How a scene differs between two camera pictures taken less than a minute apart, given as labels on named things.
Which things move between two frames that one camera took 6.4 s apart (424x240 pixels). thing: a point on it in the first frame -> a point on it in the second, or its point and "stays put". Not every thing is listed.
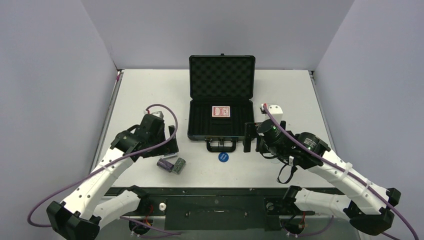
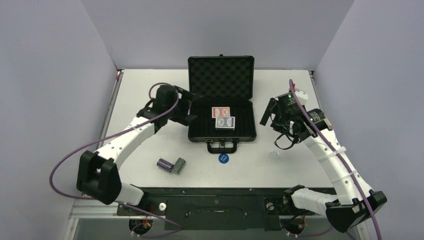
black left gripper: [169, 148] -> [186, 119]
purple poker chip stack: [165, 164] stays put
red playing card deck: [221, 111] stays put
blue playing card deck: [172, 154] -> [227, 123]
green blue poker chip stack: [178, 165] stays put
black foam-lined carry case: [219, 80] stays put
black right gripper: [249, 136] -> [273, 111]
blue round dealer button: [223, 157] stays put
